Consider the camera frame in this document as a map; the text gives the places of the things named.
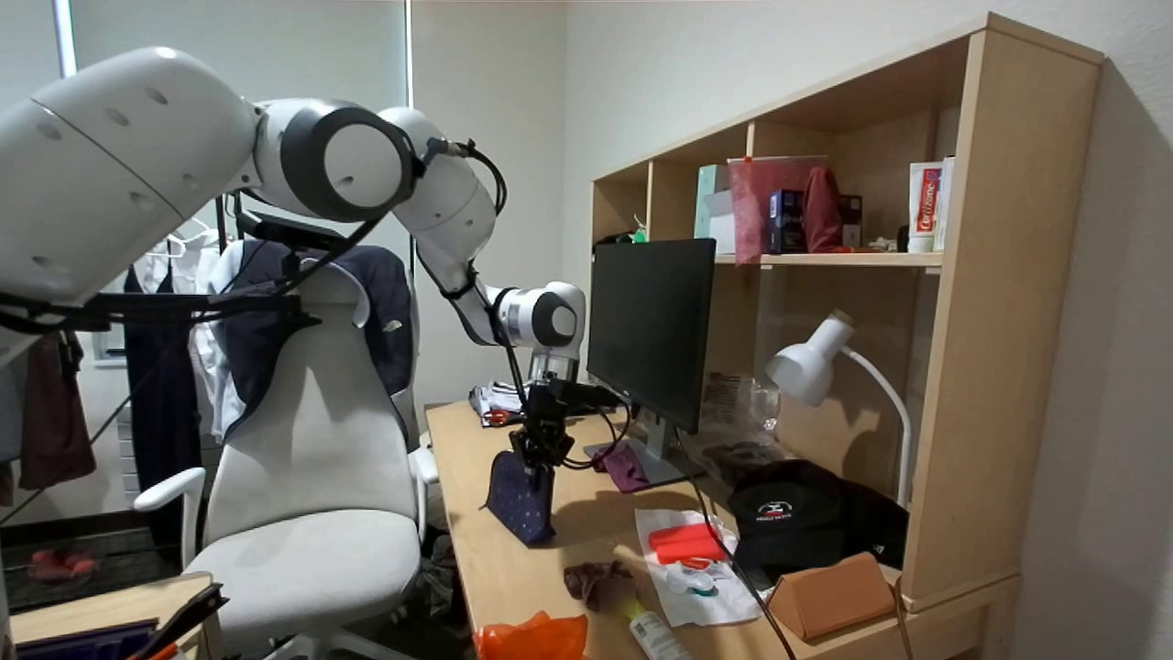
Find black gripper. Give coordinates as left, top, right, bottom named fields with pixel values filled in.
left=518, top=372, right=586, bottom=472

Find dark navy purse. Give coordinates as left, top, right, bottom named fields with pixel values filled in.
left=481, top=447, right=566, bottom=552

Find white desk lamp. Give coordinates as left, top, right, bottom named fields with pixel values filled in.
left=761, top=311, right=915, bottom=511

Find wooden desk hutch shelf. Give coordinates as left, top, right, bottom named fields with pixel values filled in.
left=586, top=10, right=1108, bottom=660

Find crumpled cloth pile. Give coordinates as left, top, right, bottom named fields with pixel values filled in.
left=465, top=375, right=531, bottom=433

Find purple wallet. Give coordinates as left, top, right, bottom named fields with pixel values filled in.
left=589, top=438, right=688, bottom=498

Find dark red scrunchie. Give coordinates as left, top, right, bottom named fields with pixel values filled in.
left=561, top=554, right=640, bottom=617

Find black computer monitor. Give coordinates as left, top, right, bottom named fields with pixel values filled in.
left=583, top=236, right=718, bottom=439

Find red flat packet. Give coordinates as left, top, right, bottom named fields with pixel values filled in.
left=646, top=520, right=734, bottom=569

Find orange plastic bag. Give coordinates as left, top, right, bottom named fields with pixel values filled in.
left=472, top=608, right=595, bottom=660

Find dark navy jacket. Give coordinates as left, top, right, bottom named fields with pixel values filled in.
left=215, top=240, right=420, bottom=425

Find white tube bottle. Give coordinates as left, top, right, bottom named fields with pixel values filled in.
left=618, top=599, right=688, bottom=660

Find white office chair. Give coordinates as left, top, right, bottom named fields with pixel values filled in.
left=129, top=261, right=442, bottom=660

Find black baseball cap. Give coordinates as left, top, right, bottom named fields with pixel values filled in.
left=722, top=460, right=911, bottom=580

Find pale teal box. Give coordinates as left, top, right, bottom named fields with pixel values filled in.
left=691, top=162, right=739, bottom=261

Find brown leather pouch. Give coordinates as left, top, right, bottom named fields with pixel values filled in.
left=766, top=552, right=900, bottom=646

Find black shelf figurine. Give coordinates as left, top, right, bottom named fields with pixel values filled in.
left=761, top=188, right=809, bottom=256

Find black hanging trousers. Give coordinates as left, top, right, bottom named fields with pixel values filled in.
left=120, top=304, right=205, bottom=496

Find black clothes rack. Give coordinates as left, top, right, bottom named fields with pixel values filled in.
left=0, top=288, right=309, bottom=338

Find white and red box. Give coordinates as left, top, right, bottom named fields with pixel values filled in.
left=904, top=158, right=957, bottom=256

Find wooden crate with tools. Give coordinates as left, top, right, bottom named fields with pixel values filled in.
left=5, top=569, right=230, bottom=660

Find brown hanging garment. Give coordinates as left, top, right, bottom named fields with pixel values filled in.
left=13, top=327, right=101, bottom=493

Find black desk cable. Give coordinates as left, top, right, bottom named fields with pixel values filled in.
left=683, top=470, right=799, bottom=660

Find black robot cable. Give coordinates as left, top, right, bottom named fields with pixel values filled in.
left=413, top=135, right=542, bottom=406

